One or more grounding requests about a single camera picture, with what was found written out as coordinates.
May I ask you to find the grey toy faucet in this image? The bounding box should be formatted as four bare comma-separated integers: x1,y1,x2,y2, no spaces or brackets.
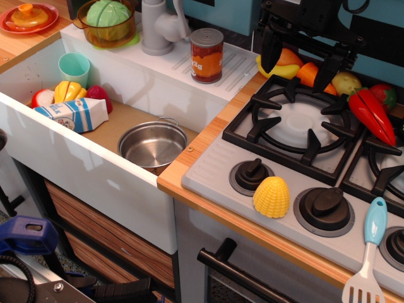
141,1,191,56

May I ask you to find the orange pot lid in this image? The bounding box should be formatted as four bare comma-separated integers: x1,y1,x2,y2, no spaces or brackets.
11,4,49,28

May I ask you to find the orange transparent pot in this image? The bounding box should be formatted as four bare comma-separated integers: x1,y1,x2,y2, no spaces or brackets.
73,1,136,48

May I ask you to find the red white toy apple half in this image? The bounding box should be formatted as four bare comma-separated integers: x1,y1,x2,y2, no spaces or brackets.
31,89,54,109

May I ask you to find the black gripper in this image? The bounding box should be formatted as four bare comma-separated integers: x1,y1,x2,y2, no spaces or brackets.
259,1,365,93

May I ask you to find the steel pot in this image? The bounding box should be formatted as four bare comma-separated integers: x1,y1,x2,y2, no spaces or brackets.
117,117,188,175

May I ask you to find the black stove knob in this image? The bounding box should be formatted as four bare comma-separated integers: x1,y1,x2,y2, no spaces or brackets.
379,227,403,272
229,158,275,196
293,187,355,237

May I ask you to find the grey toy stove top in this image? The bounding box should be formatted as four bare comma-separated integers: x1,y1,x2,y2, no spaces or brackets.
181,74,404,288

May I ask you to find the mint green cup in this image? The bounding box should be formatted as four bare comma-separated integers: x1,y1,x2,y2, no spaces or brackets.
58,52,90,88

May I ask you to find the yellow toy banana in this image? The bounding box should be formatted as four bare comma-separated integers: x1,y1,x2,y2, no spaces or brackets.
256,55,304,80

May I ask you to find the black left stove knob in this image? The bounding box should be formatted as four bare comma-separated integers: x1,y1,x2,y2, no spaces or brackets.
229,158,275,196

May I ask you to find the green toy cabbage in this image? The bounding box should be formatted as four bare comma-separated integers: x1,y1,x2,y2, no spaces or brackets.
86,1,131,27

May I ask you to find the toy milk carton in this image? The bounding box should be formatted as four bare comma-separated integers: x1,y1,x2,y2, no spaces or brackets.
34,98,109,133

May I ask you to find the black right burner grate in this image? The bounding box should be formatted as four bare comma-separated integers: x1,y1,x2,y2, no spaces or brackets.
341,131,403,218

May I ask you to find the red toy chili pepper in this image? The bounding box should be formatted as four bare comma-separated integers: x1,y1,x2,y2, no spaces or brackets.
347,88,396,146

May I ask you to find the black burner grate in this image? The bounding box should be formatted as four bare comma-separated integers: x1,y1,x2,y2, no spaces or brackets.
222,76,363,186
341,131,403,218

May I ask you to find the toy potato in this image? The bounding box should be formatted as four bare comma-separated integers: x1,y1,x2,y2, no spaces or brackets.
331,71,362,96

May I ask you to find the black left burner grate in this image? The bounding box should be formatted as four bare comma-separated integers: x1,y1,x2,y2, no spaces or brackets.
222,76,363,186

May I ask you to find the toy bean can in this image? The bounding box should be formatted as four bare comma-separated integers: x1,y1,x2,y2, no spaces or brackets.
190,28,224,84

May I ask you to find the yellow toy corn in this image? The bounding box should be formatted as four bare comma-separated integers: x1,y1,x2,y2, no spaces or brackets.
252,176,290,218

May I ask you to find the black right stove knob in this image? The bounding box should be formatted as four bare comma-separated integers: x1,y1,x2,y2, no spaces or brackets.
379,227,403,272

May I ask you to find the blue white toy spatula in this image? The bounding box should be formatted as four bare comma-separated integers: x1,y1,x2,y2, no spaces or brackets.
342,197,388,302

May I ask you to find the black oven door handle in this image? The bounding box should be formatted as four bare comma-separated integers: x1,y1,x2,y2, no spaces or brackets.
197,238,295,302

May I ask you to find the red plate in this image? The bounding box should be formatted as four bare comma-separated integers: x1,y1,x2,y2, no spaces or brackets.
1,3,59,34

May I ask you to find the orange toy carrot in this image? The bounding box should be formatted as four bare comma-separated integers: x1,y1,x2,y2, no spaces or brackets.
296,62,337,96
276,48,304,67

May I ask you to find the green mat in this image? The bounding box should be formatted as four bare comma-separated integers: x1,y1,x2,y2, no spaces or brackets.
107,32,140,49

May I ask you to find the toy strawberry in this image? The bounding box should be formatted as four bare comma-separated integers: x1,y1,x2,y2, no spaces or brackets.
369,83,397,112

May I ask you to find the black middle stove knob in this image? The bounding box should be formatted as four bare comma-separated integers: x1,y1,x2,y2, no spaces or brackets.
293,187,355,237

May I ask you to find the white toy sink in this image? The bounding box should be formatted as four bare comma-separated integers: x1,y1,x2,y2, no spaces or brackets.
1,25,257,254

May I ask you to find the blue clamp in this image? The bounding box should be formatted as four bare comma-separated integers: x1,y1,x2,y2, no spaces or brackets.
1,215,59,255

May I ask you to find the red toy fruit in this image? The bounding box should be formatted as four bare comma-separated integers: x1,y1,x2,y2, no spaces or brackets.
85,85,113,114

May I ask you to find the orange toy carrot front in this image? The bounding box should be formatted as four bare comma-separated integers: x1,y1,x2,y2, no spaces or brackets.
296,62,337,96

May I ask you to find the teal toy microwave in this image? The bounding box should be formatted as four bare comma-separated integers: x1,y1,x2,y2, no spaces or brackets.
334,0,404,88

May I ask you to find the orange toy carrot back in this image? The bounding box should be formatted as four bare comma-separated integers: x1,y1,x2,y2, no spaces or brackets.
276,48,304,67

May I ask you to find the yellow toy pepper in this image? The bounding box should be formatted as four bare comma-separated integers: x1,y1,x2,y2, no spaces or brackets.
54,80,87,103

